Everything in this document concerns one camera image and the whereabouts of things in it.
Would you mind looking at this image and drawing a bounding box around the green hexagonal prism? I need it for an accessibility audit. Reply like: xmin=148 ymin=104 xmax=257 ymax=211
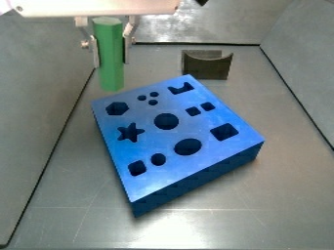
xmin=92 ymin=17 xmax=124 ymax=92

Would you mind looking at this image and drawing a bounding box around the black curved holder bracket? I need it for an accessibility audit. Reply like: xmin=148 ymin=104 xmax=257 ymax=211
xmin=181 ymin=50 xmax=233 ymax=80

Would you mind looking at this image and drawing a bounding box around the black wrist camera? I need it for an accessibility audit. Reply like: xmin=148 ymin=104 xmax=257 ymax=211
xmin=194 ymin=0 xmax=208 ymax=6

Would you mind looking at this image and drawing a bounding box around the blue shape sorting board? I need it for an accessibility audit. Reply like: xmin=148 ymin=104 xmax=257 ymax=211
xmin=90 ymin=75 xmax=264 ymax=216

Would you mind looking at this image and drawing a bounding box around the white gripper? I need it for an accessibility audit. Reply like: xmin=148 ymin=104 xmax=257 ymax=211
xmin=7 ymin=0 xmax=180 ymax=68

